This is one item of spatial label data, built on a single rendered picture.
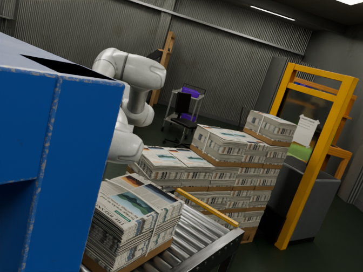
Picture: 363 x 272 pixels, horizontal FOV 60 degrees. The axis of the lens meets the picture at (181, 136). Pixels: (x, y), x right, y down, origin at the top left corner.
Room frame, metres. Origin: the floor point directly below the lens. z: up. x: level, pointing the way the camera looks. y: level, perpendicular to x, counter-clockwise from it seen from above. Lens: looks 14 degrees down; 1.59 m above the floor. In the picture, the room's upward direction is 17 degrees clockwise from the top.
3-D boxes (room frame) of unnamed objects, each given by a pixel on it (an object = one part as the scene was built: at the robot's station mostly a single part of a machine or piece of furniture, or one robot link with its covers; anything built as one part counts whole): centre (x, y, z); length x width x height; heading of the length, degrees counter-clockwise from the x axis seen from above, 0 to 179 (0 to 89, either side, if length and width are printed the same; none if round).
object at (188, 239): (1.42, -0.06, 0.77); 0.47 x 0.05 x 0.05; 58
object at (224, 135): (2.68, -0.33, 1.06); 0.37 x 0.29 x 0.01; 38
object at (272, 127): (3.04, -0.79, 0.65); 0.39 x 0.30 x 1.29; 38
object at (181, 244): (1.37, -0.03, 0.77); 0.47 x 0.05 x 0.05; 58
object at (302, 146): (3.32, -1.15, 1.27); 0.57 x 0.01 x 0.65; 38
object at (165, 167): (2.59, -0.22, 0.42); 1.17 x 0.39 x 0.83; 128
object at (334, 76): (3.30, -1.14, 1.82); 0.75 x 0.06 x 0.06; 38
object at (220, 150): (2.68, -0.33, 0.95); 0.38 x 0.29 x 0.23; 38
